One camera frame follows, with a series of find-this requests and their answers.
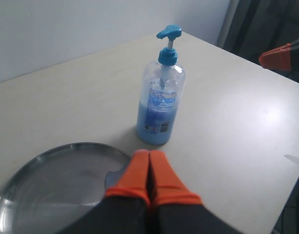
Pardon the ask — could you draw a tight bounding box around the left gripper orange-tipped right finger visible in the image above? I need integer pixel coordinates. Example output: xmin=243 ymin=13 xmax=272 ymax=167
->
xmin=149 ymin=150 xmax=239 ymax=234

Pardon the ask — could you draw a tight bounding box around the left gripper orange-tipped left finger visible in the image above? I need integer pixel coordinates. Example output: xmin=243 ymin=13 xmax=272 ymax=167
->
xmin=58 ymin=150 xmax=150 ymax=234

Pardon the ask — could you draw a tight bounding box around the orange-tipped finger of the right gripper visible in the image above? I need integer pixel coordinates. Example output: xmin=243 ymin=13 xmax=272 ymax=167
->
xmin=259 ymin=38 xmax=299 ymax=71

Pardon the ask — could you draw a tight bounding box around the clear blue soap pump bottle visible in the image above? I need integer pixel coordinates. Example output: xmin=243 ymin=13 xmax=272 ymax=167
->
xmin=136 ymin=25 xmax=185 ymax=145

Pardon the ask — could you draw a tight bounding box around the round steel plate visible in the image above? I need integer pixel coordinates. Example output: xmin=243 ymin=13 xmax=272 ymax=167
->
xmin=0 ymin=142 xmax=130 ymax=234

